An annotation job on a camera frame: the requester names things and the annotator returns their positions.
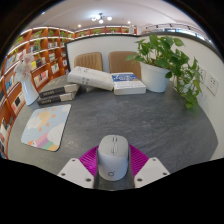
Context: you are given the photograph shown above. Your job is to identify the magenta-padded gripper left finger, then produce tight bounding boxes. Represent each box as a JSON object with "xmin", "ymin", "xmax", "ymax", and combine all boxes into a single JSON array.
[{"xmin": 57, "ymin": 145, "xmax": 101, "ymax": 190}]

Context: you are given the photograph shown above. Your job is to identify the tan padded chair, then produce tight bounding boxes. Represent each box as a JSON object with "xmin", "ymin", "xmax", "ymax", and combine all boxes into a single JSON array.
[
  {"xmin": 108, "ymin": 50, "xmax": 143, "ymax": 80},
  {"xmin": 73, "ymin": 51, "xmax": 104, "ymax": 72}
]

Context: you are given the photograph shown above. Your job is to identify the green plant in white pot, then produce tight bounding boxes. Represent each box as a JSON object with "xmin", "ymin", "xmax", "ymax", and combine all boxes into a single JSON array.
[{"xmin": 125, "ymin": 33, "xmax": 203, "ymax": 114}]

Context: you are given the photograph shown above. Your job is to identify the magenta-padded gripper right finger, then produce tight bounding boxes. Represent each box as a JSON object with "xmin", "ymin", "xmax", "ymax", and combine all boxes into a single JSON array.
[{"xmin": 128, "ymin": 143, "xmax": 171, "ymax": 190}]

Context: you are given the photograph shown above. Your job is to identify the pastel cloud print mouse pad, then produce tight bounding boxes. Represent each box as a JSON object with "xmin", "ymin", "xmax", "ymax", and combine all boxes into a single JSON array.
[{"xmin": 20, "ymin": 103, "xmax": 72, "ymax": 153}]

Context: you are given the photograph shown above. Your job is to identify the white wall socket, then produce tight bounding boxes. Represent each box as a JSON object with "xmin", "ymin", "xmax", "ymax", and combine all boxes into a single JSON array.
[
  {"xmin": 206, "ymin": 72, "xmax": 220, "ymax": 97},
  {"xmin": 198, "ymin": 65, "xmax": 208, "ymax": 84}
]

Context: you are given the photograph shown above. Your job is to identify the white vase with pink flowers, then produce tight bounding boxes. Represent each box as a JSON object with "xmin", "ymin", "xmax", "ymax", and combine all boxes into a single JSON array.
[{"xmin": 13, "ymin": 51, "xmax": 40, "ymax": 106}]

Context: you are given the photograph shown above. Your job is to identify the ceiling lamp with round bulbs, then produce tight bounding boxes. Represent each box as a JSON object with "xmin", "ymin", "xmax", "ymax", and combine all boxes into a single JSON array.
[{"xmin": 90, "ymin": 13, "xmax": 114, "ymax": 25}]

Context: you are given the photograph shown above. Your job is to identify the orange wooden shelf unit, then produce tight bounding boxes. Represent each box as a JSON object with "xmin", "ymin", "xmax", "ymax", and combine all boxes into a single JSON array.
[{"xmin": 0, "ymin": 25, "xmax": 139, "ymax": 159}]

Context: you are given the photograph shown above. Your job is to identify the white book with blue cover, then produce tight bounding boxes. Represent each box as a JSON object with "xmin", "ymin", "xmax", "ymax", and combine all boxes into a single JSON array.
[{"xmin": 111, "ymin": 72, "xmax": 147, "ymax": 96}]

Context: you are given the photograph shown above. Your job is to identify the thick white book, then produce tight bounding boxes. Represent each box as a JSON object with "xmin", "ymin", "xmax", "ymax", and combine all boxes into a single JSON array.
[{"xmin": 66, "ymin": 65, "xmax": 115, "ymax": 92}]

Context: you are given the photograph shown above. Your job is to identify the light grey computer mouse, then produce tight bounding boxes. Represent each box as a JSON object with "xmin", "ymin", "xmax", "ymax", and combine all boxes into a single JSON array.
[{"xmin": 97, "ymin": 134, "xmax": 130, "ymax": 182}]

